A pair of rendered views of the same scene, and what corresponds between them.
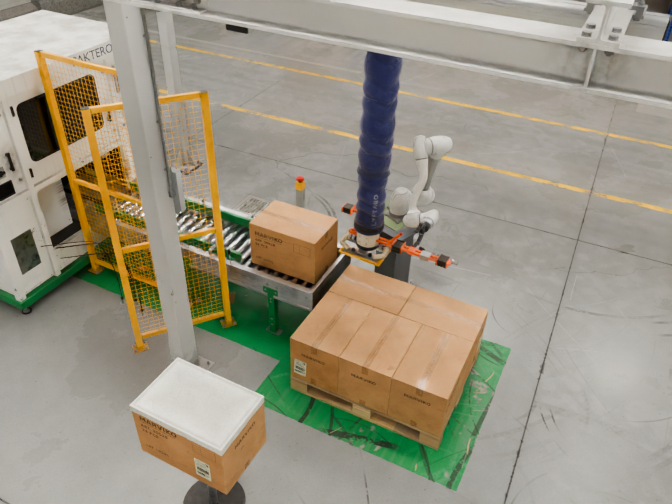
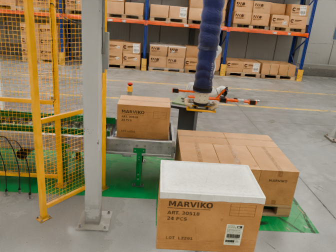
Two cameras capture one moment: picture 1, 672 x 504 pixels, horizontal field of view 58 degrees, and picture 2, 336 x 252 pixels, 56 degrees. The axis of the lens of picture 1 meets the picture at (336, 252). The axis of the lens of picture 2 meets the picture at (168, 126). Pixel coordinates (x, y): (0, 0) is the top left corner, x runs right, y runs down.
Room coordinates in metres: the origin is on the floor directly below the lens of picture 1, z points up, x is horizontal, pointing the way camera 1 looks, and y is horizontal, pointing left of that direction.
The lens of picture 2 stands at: (0.77, 1.81, 1.98)
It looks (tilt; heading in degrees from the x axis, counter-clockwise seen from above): 20 degrees down; 331
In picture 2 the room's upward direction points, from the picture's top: 5 degrees clockwise
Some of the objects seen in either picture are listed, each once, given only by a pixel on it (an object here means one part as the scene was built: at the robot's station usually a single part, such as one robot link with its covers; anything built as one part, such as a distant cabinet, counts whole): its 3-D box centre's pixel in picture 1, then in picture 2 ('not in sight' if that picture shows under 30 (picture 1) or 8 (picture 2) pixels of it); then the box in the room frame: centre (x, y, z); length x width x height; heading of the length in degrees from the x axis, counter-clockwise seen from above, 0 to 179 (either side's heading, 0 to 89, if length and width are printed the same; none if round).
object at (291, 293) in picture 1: (192, 257); (68, 142); (4.11, 1.23, 0.50); 2.31 x 0.05 x 0.19; 64
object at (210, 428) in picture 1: (201, 423); (204, 204); (2.16, 0.73, 0.82); 0.60 x 0.40 x 0.40; 64
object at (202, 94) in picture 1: (168, 233); (72, 107); (3.68, 1.25, 1.05); 0.87 x 0.10 x 2.10; 116
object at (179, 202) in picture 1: (169, 187); (96, 50); (3.40, 1.10, 1.62); 0.20 x 0.05 x 0.30; 64
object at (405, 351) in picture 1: (390, 342); (228, 163); (3.33, -0.44, 0.34); 1.20 x 1.00 x 0.40; 64
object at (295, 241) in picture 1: (294, 240); (144, 116); (4.06, 0.35, 0.75); 0.60 x 0.40 x 0.40; 65
